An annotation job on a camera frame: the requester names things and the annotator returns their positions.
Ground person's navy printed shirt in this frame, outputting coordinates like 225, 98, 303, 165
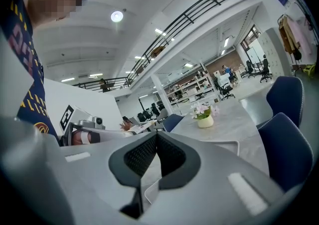
0, 0, 61, 145

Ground pink flowers in cream pot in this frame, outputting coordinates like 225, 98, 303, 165
190, 101, 221, 129

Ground dried reddish potted plant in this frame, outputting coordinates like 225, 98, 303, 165
119, 116, 133, 131

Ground grey upholstered chair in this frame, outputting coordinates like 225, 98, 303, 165
157, 108, 169, 124

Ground clothes rack with garments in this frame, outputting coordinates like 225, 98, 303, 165
278, 14, 315, 70

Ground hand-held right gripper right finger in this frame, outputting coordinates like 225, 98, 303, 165
139, 131, 285, 225

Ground white square table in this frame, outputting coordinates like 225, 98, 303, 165
129, 119, 159, 135

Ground blue dining chair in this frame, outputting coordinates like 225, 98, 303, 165
163, 113, 184, 133
257, 112, 314, 193
266, 76, 305, 128

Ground white storage shelving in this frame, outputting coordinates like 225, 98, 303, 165
165, 69, 221, 106

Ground grey lockers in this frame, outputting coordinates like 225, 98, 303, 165
256, 28, 293, 83

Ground white column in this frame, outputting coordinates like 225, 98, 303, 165
151, 73, 173, 118

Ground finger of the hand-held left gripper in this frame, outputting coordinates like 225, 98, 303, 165
99, 130, 137, 143

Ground person's left hand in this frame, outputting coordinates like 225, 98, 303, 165
72, 130, 101, 145

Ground yellow-green plastic item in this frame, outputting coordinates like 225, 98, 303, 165
303, 63, 318, 79

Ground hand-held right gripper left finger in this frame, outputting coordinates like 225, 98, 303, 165
61, 131, 160, 225

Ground black mezzanine railing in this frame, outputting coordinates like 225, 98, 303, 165
72, 0, 245, 93

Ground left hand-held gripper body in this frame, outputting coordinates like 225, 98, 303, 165
59, 105, 107, 146

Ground round ceiling lamp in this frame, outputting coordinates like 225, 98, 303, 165
111, 10, 124, 23

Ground black office chair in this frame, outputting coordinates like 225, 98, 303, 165
213, 76, 236, 100
259, 54, 273, 83
245, 59, 256, 79

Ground grey marble dining table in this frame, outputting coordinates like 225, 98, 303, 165
171, 98, 270, 178

